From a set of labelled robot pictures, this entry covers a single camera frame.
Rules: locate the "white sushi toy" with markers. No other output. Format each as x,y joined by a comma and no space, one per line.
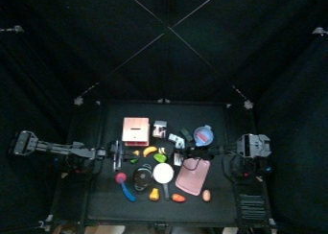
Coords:
177,159

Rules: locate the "beige toy egg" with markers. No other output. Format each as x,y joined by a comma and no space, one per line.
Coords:
206,195

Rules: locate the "dark green toy piece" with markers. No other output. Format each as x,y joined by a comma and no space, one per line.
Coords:
185,134

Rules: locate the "grey frame clamp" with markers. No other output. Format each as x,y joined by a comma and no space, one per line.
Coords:
248,104
77,100
16,29
318,30
162,100

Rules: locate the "black toy pot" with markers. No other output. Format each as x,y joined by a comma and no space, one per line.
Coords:
142,177

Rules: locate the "white black toy packet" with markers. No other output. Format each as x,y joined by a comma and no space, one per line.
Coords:
176,140

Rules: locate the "small white grey toy appliance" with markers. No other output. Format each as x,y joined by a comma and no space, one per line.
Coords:
158,129

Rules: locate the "pink and blue toy spoon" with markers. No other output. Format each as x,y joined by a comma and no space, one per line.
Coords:
125,188

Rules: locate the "yellow toy banana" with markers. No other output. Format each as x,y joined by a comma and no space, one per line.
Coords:
148,151

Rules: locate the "blue cup with red inside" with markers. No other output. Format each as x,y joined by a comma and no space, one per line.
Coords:
202,135

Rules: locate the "yellow toy squash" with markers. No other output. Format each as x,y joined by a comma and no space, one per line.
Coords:
153,194

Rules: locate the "small green toy piece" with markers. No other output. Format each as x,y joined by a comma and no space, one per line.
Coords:
133,161

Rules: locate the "green toy pepper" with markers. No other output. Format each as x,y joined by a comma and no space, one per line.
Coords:
160,158

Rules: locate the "pink cutting board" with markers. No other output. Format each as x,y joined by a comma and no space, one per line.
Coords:
192,178

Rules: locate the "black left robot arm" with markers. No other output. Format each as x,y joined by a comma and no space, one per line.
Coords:
54,147

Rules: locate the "pink toy box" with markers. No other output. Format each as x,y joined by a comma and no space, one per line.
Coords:
136,130

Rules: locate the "small orange toy piece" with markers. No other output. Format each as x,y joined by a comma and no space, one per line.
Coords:
136,152

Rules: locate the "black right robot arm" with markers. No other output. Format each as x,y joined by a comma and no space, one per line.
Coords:
249,145

